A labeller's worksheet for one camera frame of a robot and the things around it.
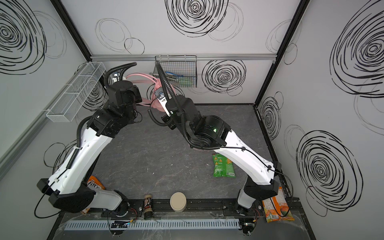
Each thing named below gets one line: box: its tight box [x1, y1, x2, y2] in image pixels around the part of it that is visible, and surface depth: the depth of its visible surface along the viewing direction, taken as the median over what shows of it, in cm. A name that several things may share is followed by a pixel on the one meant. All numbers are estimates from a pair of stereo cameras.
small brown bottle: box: [143, 194, 153, 221], surface depth 73 cm
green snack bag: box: [212, 153, 236, 178], surface depth 86 cm
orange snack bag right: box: [262, 186, 295, 223], surface depth 72 cm
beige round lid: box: [170, 191, 187, 213], surface depth 72 cm
